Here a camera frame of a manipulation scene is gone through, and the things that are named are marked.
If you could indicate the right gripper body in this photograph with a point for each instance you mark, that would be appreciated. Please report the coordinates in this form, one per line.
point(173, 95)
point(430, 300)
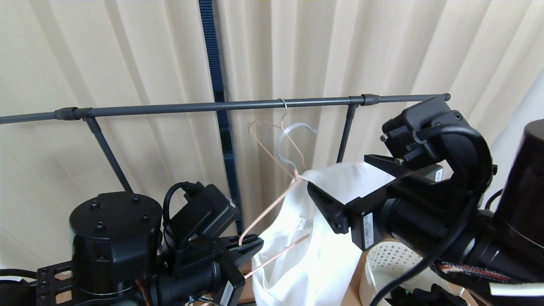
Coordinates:
point(408, 221)

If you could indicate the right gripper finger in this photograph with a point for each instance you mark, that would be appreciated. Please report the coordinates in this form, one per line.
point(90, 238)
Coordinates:
point(333, 212)
point(389, 166)

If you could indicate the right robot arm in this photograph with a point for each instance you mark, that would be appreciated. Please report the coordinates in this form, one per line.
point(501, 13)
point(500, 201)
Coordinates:
point(522, 191)

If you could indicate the white laundry basket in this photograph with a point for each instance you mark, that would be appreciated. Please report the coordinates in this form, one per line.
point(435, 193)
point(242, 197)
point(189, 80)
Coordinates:
point(382, 259)

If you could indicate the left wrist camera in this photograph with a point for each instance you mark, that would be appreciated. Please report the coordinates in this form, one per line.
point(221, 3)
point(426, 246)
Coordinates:
point(208, 212)

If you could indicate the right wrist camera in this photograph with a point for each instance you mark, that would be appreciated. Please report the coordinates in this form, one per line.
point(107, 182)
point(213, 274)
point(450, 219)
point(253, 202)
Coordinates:
point(425, 123)

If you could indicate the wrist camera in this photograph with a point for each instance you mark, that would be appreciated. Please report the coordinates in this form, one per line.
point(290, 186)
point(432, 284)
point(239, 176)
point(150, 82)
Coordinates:
point(425, 123)
point(208, 212)

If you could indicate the white curtain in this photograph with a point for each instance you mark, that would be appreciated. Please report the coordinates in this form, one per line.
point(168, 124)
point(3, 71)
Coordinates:
point(106, 55)
point(340, 51)

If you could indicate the white printed t-shirt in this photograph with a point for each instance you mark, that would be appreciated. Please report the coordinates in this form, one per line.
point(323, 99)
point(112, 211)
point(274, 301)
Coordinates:
point(323, 255)

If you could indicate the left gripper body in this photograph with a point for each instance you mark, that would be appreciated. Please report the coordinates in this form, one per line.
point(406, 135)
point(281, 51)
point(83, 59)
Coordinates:
point(187, 284)

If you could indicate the black clothes rack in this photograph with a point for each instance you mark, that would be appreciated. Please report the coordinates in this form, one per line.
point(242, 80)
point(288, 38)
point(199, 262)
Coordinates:
point(170, 108)

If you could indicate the heap of clothes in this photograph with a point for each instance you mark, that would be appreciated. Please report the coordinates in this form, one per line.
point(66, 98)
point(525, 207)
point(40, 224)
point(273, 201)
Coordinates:
point(425, 297)

